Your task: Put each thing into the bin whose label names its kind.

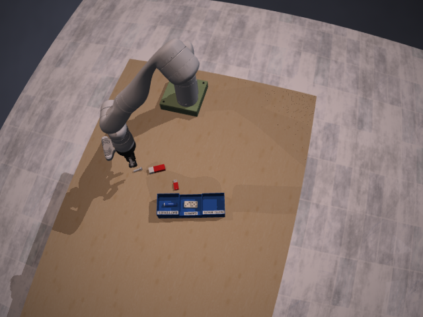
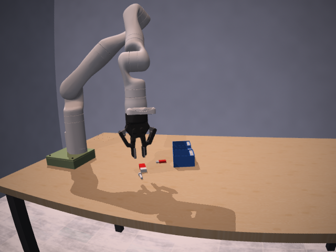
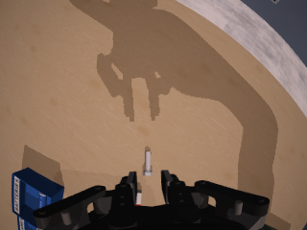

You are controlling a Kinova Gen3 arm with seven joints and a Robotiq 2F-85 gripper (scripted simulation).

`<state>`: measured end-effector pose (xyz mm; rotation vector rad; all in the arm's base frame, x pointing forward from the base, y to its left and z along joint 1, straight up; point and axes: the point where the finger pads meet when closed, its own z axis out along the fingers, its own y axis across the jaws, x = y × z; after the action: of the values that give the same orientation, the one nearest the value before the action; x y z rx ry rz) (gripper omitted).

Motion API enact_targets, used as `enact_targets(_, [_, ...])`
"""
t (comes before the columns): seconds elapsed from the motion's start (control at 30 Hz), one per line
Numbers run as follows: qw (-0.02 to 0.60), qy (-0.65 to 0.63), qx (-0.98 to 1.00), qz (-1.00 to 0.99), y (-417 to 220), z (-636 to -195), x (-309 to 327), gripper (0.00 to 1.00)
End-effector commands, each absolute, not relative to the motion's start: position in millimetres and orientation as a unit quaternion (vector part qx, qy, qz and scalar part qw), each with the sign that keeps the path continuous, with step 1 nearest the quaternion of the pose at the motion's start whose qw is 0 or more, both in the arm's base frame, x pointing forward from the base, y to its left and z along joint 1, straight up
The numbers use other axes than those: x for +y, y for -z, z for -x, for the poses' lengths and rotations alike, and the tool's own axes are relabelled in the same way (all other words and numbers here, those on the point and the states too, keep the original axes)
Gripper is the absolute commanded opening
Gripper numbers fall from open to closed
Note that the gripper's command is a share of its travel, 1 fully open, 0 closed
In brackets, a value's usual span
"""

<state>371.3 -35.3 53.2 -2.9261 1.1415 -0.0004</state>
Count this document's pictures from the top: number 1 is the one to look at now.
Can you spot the red and white eraser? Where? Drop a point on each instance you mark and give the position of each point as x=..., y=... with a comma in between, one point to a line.
x=158, y=168

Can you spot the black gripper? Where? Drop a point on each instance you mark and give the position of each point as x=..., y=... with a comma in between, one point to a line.
x=129, y=157

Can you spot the blue rack of three bins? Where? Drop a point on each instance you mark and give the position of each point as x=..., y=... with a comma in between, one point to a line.
x=210, y=201

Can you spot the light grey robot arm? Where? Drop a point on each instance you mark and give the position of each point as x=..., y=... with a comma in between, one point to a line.
x=178, y=64

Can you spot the white domino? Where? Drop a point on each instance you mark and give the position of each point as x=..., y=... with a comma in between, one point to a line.
x=190, y=204

